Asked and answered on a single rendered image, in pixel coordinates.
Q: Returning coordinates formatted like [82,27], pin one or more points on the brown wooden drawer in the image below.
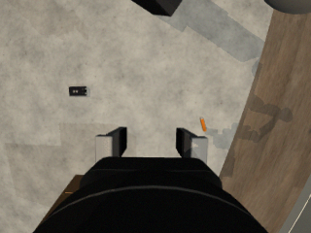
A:
[64,196]
[74,186]

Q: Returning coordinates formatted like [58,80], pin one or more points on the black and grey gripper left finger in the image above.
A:
[112,144]

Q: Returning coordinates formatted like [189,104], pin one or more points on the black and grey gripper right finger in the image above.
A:
[191,145]

